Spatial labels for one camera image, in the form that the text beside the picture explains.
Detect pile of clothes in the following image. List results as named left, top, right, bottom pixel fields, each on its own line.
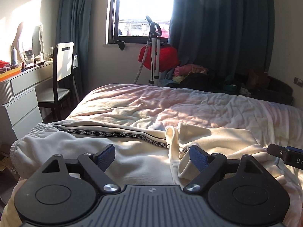
left=160, top=64, right=251, bottom=96

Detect pastel bed sheet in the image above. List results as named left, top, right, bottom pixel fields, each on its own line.
left=68, top=84, right=302, bottom=226

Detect black armchair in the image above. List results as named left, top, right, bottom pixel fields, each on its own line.
left=245, top=68, right=294, bottom=106

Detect white dresser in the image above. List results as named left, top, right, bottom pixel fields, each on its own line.
left=1, top=61, right=52, bottom=145

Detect red bag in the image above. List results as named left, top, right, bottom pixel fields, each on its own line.
left=144, top=44, right=179, bottom=72

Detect white-backed dark chair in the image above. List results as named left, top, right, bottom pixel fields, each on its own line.
left=37, top=42, right=74, bottom=120

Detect garment steamer stand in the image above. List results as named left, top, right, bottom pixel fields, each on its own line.
left=133, top=16, right=162, bottom=86

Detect teal right curtain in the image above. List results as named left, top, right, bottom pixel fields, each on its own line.
left=169, top=0, right=275, bottom=80

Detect teal curtain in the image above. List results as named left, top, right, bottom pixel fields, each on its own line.
left=169, top=0, right=275, bottom=80
left=55, top=0, right=92, bottom=98

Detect vanity mirror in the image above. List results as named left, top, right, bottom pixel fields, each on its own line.
left=11, top=21, right=44, bottom=64

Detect teal left curtain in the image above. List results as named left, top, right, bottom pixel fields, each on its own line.
left=55, top=0, right=92, bottom=98

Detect wall socket plate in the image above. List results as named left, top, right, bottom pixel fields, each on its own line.
left=293, top=77, right=303, bottom=88

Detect window frame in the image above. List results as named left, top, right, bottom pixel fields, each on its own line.
left=108, top=0, right=174, bottom=44

